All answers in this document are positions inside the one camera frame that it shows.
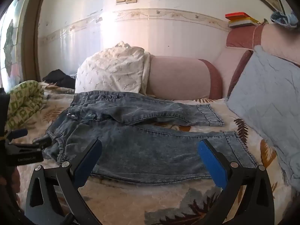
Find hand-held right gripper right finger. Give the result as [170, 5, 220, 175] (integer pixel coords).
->
[197, 139, 275, 225]

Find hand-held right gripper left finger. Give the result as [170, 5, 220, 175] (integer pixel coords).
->
[25, 139, 103, 225]

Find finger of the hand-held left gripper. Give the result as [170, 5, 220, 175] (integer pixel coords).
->
[7, 128, 29, 140]
[32, 136, 52, 149]

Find blue denim pants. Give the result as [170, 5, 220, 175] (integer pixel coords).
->
[43, 90, 258, 184]

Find green patterned blanket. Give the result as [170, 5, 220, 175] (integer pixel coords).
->
[5, 80, 46, 130]

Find black cloth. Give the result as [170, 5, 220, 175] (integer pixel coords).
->
[42, 69, 77, 87]

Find cream leaf-print blanket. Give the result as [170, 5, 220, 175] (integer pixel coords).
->
[5, 81, 298, 225]

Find light blue quilted pillow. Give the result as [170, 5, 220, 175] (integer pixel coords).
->
[226, 45, 300, 185]

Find stained glass window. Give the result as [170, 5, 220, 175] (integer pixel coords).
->
[0, 0, 27, 85]

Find pink bolster cushion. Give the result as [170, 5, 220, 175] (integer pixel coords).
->
[143, 56, 223, 100]

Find white leaf-print pillow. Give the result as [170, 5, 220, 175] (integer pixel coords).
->
[75, 41, 150, 94]

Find pink padded headboard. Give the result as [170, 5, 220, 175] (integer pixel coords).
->
[212, 25, 300, 99]

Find yellow book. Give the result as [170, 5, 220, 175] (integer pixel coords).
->
[226, 16, 256, 22]

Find red book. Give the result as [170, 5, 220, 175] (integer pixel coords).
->
[225, 12, 247, 19]

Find crumpled denim cloth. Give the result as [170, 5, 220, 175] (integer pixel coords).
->
[271, 10, 299, 28]

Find brown wooden window frame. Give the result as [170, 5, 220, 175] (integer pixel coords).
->
[22, 0, 48, 83]

